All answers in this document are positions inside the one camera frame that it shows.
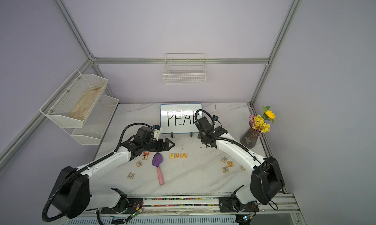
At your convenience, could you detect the dark glass flower vase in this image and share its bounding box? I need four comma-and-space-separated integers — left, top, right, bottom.
240, 127, 260, 149

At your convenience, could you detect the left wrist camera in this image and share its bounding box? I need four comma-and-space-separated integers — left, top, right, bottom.
152, 125, 163, 140

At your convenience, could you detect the white mesh wall shelf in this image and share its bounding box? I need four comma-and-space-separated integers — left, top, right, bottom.
40, 70, 118, 145

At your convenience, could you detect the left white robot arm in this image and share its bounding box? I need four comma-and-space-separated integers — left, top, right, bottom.
42, 123, 175, 222

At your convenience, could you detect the blue framed whiteboard PEAR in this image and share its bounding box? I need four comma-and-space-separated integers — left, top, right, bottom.
160, 103, 202, 134

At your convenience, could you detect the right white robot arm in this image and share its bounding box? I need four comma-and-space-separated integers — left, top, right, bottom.
194, 117, 285, 212

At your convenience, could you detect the yellow artificial flower bouquet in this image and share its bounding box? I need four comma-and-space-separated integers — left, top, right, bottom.
249, 106, 276, 133

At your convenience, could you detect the beige cloth in shelf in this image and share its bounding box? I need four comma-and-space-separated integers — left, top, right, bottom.
69, 85, 104, 121

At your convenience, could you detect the wooden block blue C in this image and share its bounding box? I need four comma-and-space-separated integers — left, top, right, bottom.
127, 173, 135, 179

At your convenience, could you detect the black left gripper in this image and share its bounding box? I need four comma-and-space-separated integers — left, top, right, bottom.
143, 138, 175, 153

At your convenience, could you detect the white wire wall basket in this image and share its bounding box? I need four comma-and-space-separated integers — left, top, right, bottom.
163, 53, 207, 85

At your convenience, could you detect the wooden block blue R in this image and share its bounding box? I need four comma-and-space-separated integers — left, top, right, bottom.
221, 156, 228, 163

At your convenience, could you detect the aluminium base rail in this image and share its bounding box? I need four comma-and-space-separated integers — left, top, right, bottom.
85, 193, 302, 218

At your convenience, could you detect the purple trowel pink handle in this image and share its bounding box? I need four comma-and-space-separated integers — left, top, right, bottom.
152, 152, 165, 186

